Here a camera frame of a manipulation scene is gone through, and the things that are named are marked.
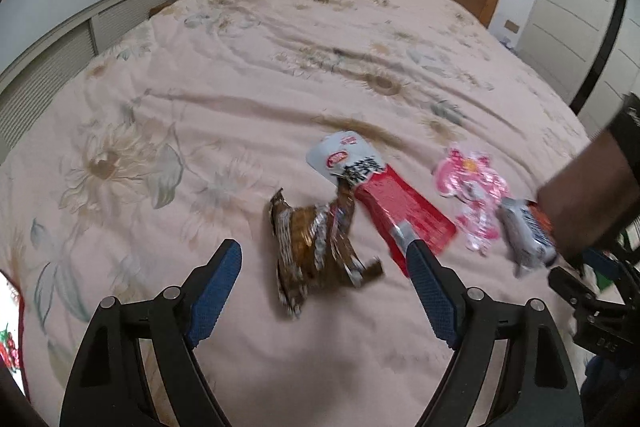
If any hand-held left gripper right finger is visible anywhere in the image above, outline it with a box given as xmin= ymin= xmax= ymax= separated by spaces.
xmin=406 ymin=241 xmax=585 ymax=427

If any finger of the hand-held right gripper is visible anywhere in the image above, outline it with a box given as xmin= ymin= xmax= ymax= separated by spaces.
xmin=548 ymin=266 xmax=596 ymax=308
xmin=582 ymin=248 xmax=626 ymax=280

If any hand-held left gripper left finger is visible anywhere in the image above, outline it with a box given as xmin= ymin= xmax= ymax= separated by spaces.
xmin=59 ymin=238 xmax=243 ymax=427

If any grey cookie packet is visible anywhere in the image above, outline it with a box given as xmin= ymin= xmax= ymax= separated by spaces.
xmin=500 ymin=198 xmax=558 ymax=278

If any red and white snack packet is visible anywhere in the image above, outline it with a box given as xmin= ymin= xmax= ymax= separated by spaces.
xmin=305 ymin=130 xmax=457 ymax=278

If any brown snack wrapper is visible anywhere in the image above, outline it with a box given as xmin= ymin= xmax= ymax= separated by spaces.
xmin=270 ymin=184 xmax=385 ymax=320

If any pink cartoon snack packet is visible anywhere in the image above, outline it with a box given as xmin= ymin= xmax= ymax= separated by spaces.
xmin=432 ymin=147 xmax=511 ymax=254

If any black and brown electric kettle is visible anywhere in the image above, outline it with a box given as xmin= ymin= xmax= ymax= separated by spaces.
xmin=537 ymin=92 xmax=640 ymax=260

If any smartphone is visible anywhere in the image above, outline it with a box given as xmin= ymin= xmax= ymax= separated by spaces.
xmin=0 ymin=272 xmax=27 ymax=398

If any white louvred wall panel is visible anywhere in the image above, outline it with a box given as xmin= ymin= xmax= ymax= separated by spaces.
xmin=0 ymin=0 xmax=181 ymax=162

